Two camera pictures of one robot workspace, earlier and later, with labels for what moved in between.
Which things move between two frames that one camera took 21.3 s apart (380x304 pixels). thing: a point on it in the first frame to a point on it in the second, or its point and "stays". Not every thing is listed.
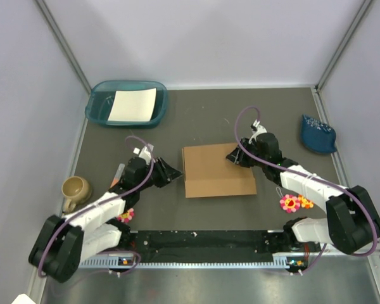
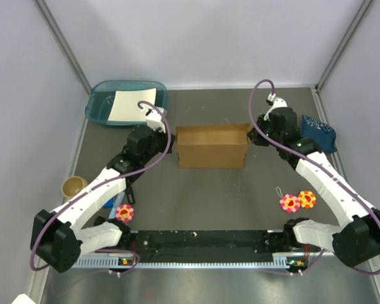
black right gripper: (238, 156) to (254, 135)
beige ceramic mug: (75, 190) stays
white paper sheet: (133, 105) stays
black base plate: (208, 246) stays
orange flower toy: (305, 202) stays
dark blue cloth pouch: (317, 137) stays
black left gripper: (167, 173) to (164, 136)
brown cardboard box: (208, 173) to (212, 145)
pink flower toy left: (126, 216) stays
